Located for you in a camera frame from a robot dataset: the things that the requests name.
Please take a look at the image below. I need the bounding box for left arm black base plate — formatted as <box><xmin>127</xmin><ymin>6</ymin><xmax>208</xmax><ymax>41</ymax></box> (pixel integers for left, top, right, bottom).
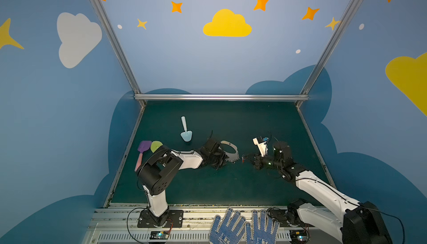
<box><xmin>137</xmin><ymin>209</ymin><xmax>184</xmax><ymax>228</ymax></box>

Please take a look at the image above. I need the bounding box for left blue dotted work glove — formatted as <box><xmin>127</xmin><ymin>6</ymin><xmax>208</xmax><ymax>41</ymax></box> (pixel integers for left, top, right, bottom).
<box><xmin>209</xmin><ymin>208</ymin><xmax>246</xmax><ymax>244</ymax></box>

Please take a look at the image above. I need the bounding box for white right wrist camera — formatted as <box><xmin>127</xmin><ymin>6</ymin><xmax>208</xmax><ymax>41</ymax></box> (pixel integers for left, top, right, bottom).
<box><xmin>253</xmin><ymin>137</ymin><xmax>269</xmax><ymax>157</ymax></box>

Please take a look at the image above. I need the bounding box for grey perforated metal ring plate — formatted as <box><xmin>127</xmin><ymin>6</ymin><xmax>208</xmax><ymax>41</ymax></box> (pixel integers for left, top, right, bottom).
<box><xmin>220</xmin><ymin>140</ymin><xmax>240</xmax><ymax>163</ymax></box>

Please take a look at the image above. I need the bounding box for aluminium frame back rail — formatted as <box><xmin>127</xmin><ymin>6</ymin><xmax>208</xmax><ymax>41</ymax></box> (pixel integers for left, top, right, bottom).
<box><xmin>134</xmin><ymin>94</ymin><xmax>309</xmax><ymax>102</ymax></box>

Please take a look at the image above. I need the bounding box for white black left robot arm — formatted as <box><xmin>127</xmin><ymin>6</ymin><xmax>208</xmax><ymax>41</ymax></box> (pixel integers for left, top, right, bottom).
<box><xmin>136</xmin><ymin>138</ymin><xmax>234</xmax><ymax>227</ymax></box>

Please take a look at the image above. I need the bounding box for purple toy spatula pink handle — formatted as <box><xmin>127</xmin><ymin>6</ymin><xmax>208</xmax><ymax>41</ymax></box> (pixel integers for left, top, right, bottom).
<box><xmin>135</xmin><ymin>140</ymin><xmax>152</xmax><ymax>172</ymax></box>

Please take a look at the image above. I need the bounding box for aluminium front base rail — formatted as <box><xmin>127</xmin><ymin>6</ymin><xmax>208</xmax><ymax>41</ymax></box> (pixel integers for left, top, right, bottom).
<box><xmin>81</xmin><ymin>205</ymin><xmax>371</xmax><ymax>244</ymax></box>

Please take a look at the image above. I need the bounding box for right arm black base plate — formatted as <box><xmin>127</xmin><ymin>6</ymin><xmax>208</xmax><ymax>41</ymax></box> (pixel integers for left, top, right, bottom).
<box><xmin>267</xmin><ymin>208</ymin><xmax>300</xmax><ymax>227</ymax></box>

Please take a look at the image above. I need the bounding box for aluminium frame left post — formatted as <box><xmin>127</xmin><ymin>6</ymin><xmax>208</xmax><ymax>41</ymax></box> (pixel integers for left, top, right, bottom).
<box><xmin>90</xmin><ymin>0</ymin><xmax>141</xmax><ymax>96</ymax></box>

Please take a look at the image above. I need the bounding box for right blue dotted work glove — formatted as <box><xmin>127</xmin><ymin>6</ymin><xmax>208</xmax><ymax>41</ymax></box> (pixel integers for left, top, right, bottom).
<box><xmin>245</xmin><ymin>210</ymin><xmax>280</xmax><ymax>244</ymax></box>

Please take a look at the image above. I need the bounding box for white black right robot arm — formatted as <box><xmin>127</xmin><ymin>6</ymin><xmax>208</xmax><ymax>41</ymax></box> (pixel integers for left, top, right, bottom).
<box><xmin>253</xmin><ymin>137</ymin><xmax>392</xmax><ymax>244</ymax></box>

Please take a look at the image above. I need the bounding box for green toy spatula wooden handle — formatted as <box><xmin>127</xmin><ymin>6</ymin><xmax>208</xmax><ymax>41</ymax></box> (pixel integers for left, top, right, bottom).
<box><xmin>150</xmin><ymin>140</ymin><xmax>163</xmax><ymax>153</ymax></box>

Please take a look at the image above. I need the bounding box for aluminium frame right post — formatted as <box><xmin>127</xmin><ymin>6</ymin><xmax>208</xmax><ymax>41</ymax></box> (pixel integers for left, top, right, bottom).
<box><xmin>300</xmin><ymin>0</ymin><xmax>363</xmax><ymax>100</ymax></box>

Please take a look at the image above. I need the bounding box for blue dotted work glove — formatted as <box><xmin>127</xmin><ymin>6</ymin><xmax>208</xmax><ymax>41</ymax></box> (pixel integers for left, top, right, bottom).
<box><xmin>245</xmin><ymin>210</ymin><xmax>280</xmax><ymax>244</ymax></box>
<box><xmin>209</xmin><ymin>208</ymin><xmax>246</xmax><ymax>244</ymax></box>

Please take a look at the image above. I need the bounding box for aluminium frame post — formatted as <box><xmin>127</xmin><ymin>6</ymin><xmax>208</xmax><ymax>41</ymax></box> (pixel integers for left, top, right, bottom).
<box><xmin>300</xmin><ymin>0</ymin><xmax>363</xmax><ymax>100</ymax></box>
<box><xmin>90</xmin><ymin>0</ymin><xmax>141</xmax><ymax>96</ymax></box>

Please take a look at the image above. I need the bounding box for light blue toy shovel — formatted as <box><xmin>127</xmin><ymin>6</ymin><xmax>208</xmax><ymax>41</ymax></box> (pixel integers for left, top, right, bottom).
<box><xmin>180</xmin><ymin>116</ymin><xmax>192</xmax><ymax>142</ymax></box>

